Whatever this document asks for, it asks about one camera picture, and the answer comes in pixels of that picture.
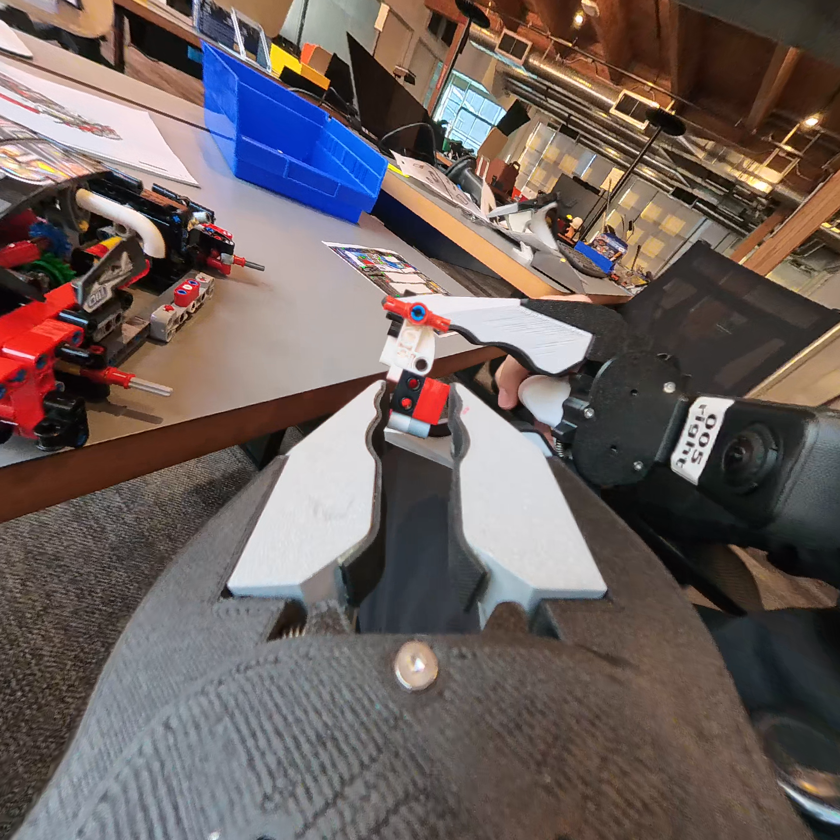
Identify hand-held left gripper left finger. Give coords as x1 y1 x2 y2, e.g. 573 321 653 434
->
225 379 389 608

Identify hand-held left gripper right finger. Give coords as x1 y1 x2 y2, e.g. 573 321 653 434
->
449 381 610 610

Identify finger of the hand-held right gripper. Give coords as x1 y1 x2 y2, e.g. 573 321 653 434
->
518 377 573 429
445 295 597 378

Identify red white brick subassembly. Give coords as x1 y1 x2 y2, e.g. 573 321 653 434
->
381 295 454 441

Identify toy brick race car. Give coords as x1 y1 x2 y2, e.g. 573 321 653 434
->
0 128 266 455

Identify person's right hand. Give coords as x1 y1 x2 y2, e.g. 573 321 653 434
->
494 356 531 410

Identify white robot parts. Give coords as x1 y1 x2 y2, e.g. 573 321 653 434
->
482 193 575 266

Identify colourful toy box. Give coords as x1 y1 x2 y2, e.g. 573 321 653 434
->
586 231 630 265

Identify black office chair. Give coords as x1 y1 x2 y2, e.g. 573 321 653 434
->
617 239 840 411

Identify sticker sheet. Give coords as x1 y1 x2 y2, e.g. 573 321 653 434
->
322 240 455 300

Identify white printed paper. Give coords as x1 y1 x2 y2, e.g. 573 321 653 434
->
394 154 487 221

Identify black floor lamp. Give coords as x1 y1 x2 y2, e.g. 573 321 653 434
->
584 107 688 247
425 0 493 129

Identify black monitor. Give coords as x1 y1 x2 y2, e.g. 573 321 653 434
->
344 31 437 142

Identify blue plastic bin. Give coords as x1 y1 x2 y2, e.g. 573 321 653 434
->
199 39 389 225

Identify yellow box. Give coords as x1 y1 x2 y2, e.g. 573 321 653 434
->
269 42 332 93

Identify white instruction booklet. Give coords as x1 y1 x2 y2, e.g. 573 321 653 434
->
0 62 201 189

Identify standing display card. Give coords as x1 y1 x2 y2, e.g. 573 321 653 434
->
196 0 271 61

